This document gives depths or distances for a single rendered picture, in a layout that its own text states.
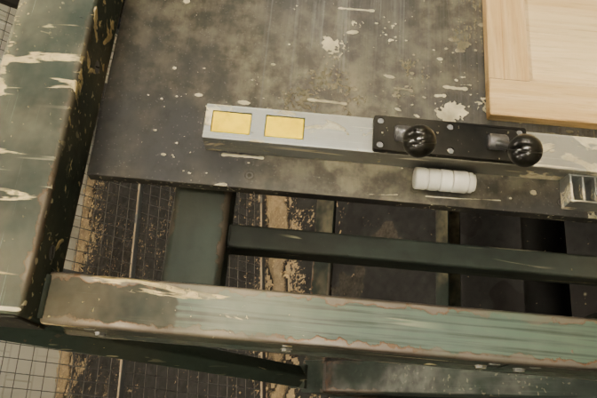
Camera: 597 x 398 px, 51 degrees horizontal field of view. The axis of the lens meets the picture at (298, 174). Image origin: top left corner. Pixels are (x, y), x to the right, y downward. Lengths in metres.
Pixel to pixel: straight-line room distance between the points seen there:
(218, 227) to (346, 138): 0.21
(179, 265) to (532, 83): 0.55
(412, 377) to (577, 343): 0.81
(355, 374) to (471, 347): 0.95
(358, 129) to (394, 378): 0.90
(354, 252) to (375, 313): 0.14
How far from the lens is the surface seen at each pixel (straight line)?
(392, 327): 0.75
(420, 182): 0.83
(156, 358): 1.40
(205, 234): 0.85
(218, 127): 0.82
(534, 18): 1.02
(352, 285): 2.87
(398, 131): 0.81
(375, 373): 1.65
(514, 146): 0.74
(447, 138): 0.83
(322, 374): 1.78
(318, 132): 0.82
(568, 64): 0.99
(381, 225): 2.83
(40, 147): 0.79
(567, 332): 0.81
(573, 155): 0.89
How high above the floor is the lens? 2.01
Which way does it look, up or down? 37 degrees down
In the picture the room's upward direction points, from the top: 68 degrees counter-clockwise
